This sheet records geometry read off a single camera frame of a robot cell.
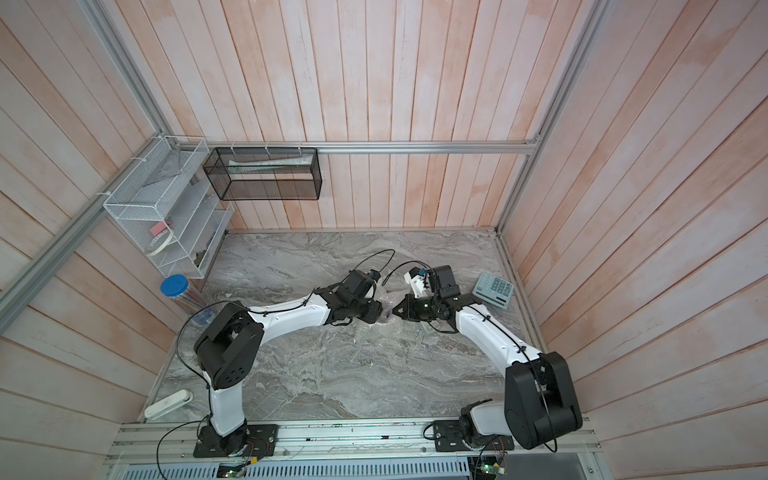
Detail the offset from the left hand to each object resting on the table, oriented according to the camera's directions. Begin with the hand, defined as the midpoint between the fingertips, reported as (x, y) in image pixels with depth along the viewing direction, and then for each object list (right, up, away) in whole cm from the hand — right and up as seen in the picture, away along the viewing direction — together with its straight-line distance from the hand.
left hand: (375, 312), depth 92 cm
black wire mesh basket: (-40, +48, +14) cm, 64 cm away
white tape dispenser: (+16, -4, -1) cm, 17 cm away
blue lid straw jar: (-53, +5, -8) cm, 54 cm away
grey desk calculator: (+41, +6, +9) cm, 42 cm away
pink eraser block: (-61, +25, -10) cm, 67 cm away
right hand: (+6, +2, -7) cm, 9 cm away
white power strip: (-54, -21, -16) cm, 60 cm away
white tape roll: (-60, +21, -10) cm, 65 cm away
